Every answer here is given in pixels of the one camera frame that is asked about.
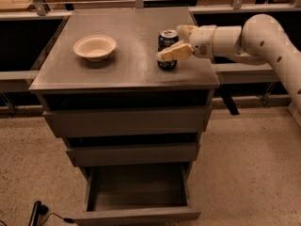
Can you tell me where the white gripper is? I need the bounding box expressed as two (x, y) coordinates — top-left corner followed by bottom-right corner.
(156, 24), (217, 62)

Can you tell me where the blue pepsi can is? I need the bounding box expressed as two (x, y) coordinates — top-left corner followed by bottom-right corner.
(157, 29), (179, 70)

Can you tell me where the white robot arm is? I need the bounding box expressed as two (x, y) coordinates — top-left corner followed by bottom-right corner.
(156, 14), (301, 107)

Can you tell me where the grey top drawer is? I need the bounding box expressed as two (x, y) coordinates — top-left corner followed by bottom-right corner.
(43, 106), (211, 137)

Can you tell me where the grey drawer cabinet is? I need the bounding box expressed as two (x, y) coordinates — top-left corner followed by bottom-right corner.
(28, 7), (221, 181)

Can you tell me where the grey middle drawer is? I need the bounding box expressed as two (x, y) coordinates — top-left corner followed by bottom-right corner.
(67, 142), (198, 167)

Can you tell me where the grey open bottom drawer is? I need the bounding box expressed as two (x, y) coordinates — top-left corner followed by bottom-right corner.
(74, 163), (200, 226)

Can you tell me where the beige paper bowl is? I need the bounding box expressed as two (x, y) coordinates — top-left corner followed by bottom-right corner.
(73, 35), (117, 62)

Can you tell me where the grey metal railing frame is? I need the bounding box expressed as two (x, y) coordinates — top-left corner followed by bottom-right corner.
(0, 0), (301, 116)

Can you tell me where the black power adapter with cable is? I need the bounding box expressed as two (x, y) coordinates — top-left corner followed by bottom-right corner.
(28, 201), (74, 226)

